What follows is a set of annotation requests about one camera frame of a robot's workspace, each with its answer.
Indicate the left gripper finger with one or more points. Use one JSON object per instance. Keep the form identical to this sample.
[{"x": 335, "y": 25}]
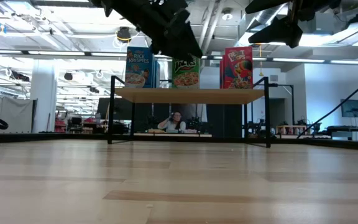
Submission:
[{"x": 179, "y": 43}]

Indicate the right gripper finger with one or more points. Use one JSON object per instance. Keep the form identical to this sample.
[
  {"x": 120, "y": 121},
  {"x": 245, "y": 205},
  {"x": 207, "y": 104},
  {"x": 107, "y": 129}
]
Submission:
[
  {"x": 267, "y": 4},
  {"x": 280, "y": 32}
]

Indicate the green Apple Jacks cereal box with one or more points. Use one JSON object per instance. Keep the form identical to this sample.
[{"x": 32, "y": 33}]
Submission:
[{"x": 186, "y": 74}]

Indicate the blue Rice Krispies cereal box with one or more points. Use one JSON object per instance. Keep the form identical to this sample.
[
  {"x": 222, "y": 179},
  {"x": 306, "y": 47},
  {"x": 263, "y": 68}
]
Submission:
[
  {"x": 138, "y": 67},
  {"x": 156, "y": 74}
]

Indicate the wooden shelf with black legs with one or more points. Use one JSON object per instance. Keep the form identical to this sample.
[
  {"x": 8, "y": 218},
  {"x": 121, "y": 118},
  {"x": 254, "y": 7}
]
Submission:
[{"x": 188, "y": 95}]

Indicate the black ceiling spotlight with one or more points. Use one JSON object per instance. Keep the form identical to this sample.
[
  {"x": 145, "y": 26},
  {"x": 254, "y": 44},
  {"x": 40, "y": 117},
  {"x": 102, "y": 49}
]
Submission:
[
  {"x": 124, "y": 33},
  {"x": 68, "y": 76}
]

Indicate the person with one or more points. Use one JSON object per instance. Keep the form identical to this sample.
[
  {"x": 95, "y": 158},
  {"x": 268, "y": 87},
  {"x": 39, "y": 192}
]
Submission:
[{"x": 172, "y": 123}]

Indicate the black monitor screen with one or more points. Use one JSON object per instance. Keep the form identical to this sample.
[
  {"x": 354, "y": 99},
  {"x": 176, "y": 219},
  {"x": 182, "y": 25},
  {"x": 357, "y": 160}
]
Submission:
[{"x": 121, "y": 109}]

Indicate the grey computer monitor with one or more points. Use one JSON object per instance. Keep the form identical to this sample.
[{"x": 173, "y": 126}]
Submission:
[{"x": 352, "y": 108}]

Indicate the black desk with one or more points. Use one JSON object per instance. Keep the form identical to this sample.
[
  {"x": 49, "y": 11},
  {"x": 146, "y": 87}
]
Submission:
[{"x": 346, "y": 127}]

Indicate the white table cover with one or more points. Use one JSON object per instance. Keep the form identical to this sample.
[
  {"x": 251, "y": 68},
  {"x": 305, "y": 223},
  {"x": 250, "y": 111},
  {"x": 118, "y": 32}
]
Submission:
[{"x": 8, "y": 113}]

